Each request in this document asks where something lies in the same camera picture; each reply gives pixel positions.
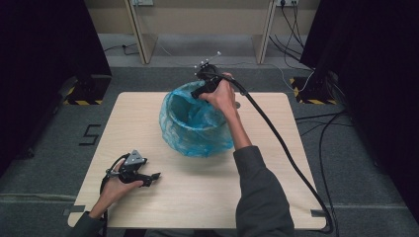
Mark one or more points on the grey tape strip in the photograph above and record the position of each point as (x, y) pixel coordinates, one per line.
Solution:
(318, 213)
(74, 210)

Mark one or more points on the blue plastic trash bag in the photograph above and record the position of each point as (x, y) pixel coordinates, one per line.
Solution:
(194, 131)

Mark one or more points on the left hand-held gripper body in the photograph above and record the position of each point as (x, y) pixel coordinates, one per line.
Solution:
(133, 164)

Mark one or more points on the wall power socket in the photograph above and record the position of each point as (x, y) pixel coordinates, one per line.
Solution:
(287, 2)
(142, 2)

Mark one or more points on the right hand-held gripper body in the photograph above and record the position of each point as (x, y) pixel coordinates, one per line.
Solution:
(207, 77)

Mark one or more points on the person's left hand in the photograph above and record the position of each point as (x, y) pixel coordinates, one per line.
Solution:
(113, 191)

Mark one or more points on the stand base with striped tape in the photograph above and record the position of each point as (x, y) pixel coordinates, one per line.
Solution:
(313, 92)
(87, 90)

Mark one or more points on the beige wooden desk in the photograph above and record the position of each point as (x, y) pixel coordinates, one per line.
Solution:
(204, 19)

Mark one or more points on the dark curtain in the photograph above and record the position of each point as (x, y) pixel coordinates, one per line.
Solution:
(42, 65)
(372, 82)

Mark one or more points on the person's right hand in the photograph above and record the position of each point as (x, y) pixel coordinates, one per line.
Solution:
(222, 97)

